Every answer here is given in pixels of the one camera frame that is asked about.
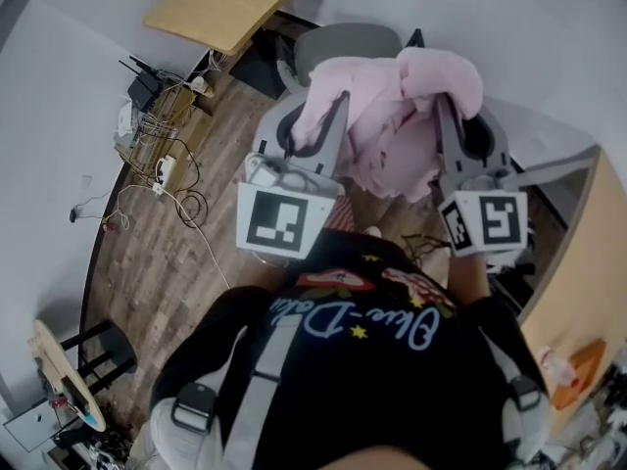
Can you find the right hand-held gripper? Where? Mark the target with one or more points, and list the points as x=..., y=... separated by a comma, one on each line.
x=497, y=220

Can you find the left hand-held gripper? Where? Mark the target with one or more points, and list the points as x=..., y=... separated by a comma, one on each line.
x=276, y=218

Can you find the pink clothes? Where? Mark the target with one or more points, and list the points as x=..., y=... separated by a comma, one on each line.
x=382, y=130

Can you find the grey upholstered chair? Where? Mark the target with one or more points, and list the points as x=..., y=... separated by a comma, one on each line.
x=343, y=42

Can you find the person's right forearm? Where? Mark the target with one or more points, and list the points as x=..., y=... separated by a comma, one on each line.
x=467, y=282

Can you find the red striped cloth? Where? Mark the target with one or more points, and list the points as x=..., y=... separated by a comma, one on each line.
x=342, y=213

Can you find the person's white shoe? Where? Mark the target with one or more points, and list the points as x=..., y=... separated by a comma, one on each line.
x=373, y=232

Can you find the white round plug adapter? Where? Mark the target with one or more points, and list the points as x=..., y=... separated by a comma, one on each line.
x=202, y=86

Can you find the white power strip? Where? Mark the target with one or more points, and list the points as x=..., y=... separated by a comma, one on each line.
x=165, y=172

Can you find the light wooden table black base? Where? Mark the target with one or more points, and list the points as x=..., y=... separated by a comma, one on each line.
x=230, y=8

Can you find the black router with antennas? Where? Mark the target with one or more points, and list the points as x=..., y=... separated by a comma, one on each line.
x=144, y=91

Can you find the white paper sheet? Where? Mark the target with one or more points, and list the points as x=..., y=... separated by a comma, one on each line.
x=125, y=120

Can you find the small white red item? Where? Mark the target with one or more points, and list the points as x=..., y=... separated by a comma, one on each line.
x=553, y=365

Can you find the black harness buckle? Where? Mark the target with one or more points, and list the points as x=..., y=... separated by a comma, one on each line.
x=193, y=407
x=525, y=392

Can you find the orange box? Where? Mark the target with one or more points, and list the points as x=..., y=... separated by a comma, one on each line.
x=580, y=375

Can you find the person's black printed shirt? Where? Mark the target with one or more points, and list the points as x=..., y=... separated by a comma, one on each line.
x=372, y=385

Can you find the round wooden table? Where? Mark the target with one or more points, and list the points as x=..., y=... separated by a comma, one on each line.
x=59, y=365

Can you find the silver laptop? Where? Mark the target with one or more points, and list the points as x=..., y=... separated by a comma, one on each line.
x=32, y=426

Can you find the grey gripper-mounted camera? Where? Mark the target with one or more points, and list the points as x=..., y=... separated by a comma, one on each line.
x=485, y=182
x=262, y=172

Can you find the light wooden desk white frame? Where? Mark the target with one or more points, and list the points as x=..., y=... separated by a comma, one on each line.
x=588, y=262

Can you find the white wall socket plate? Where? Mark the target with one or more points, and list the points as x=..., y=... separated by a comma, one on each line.
x=86, y=183

